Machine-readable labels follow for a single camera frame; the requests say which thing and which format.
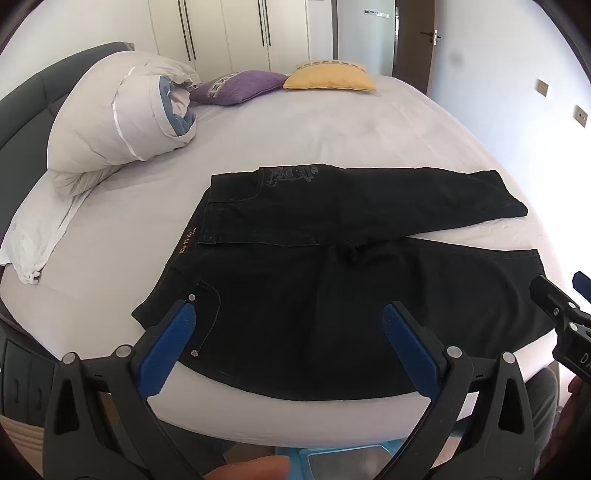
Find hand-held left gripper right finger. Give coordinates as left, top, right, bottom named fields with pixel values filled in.
left=381, top=300, right=539, bottom=480

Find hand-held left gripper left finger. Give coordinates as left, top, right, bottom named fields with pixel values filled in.
left=41, top=298, right=204, bottom=480

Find black denim pants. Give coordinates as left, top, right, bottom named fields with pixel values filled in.
left=131, top=165, right=557, bottom=401

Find person's right hand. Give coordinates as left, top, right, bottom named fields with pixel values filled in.
left=567, top=373, right=591, bottom=398

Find person's left hand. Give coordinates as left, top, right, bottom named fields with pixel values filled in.
left=203, top=455, right=291, bottom=480

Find blue plastic stool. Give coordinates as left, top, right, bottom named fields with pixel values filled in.
left=274, top=438, right=407, bottom=480

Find dark bedside cabinet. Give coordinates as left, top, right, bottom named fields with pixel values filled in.
left=0, top=318, right=61, bottom=428

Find white pillowcase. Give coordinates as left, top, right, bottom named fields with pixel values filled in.
left=0, top=173, right=100, bottom=284

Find bed with white sheet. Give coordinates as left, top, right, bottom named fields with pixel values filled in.
left=0, top=71, right=578, bottom=444

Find rolled white duvet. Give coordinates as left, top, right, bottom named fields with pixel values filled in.
left=47, top=51, right=201, bottom=197

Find purple cushion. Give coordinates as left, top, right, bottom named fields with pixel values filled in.
left=189, top=70, right=289, bottom=107

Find grey upholstered headboard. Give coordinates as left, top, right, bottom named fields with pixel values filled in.
left=0, top=41, right=134, bottom=241

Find yellow cushion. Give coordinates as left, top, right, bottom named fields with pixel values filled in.
left=283, top=61, right=377, bottom=92

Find dark wooden door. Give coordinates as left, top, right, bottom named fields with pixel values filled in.
left=392, top=0, right=441, bottom=95

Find tall white appliance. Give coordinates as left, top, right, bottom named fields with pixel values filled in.
left=344, top=0, right=395, bottom=77

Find white wardrobe with black handles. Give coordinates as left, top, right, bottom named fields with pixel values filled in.
left=148, top=0, right=335, bottom=75

